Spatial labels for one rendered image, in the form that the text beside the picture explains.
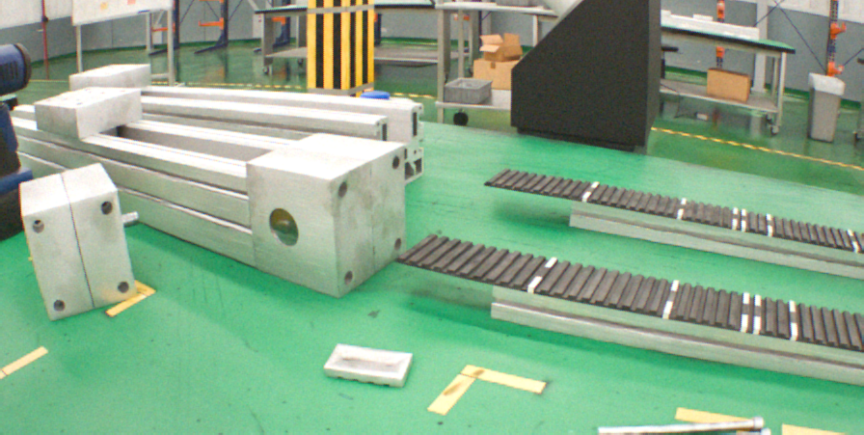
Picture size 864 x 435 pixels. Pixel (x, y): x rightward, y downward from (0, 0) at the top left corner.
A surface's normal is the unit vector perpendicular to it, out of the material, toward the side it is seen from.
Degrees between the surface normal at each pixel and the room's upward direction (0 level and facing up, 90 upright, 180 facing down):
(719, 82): 89
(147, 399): 0
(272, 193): 90
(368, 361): 0
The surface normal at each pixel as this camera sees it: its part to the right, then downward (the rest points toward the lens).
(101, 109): 0.88, 0.16
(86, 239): 0.65, 0.26
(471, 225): 0.00, -0.94
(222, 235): -0.48, 0.29
